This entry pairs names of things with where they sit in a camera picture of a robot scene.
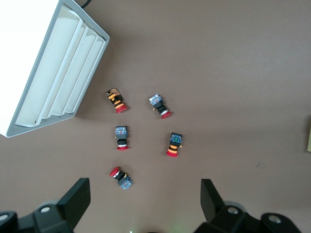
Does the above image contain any white compartment bin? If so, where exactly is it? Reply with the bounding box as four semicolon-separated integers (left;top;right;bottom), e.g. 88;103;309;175
0;0;110;139

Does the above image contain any red mushroom button yellow collar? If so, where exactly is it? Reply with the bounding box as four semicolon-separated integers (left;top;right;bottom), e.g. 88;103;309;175
166;132;184;158

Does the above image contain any red mushroom button orange block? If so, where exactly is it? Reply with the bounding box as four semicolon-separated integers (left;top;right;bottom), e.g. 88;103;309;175
104;87;128;115

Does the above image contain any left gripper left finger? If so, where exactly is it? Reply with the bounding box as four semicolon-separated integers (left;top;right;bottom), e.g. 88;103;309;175
0;178;91;233

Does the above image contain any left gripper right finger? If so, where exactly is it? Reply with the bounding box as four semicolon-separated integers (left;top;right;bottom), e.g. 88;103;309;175
194;179;302;233

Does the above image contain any brown paper table cover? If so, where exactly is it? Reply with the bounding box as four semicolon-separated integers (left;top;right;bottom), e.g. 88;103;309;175
0;0;311;233

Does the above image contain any red mushroom button blue block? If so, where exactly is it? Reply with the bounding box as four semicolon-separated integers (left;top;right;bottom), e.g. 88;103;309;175
113;125;130;151
109;166;133;191
148;94;171;120

